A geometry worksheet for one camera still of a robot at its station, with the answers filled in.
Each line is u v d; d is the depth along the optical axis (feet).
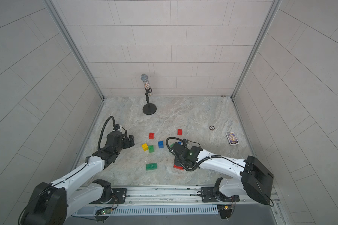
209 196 2.17
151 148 2.80
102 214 2.14
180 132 3.10
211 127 3.24
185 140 2.42
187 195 2.38
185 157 1.94
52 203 1.27
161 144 2.84
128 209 2.23
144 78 2.82
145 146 2.80
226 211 2.23
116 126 2.40
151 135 3.02
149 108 3.56
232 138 2.99
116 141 2.09
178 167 2.60
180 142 2.32
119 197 2.32
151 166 2.64
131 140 2.55
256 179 1.29
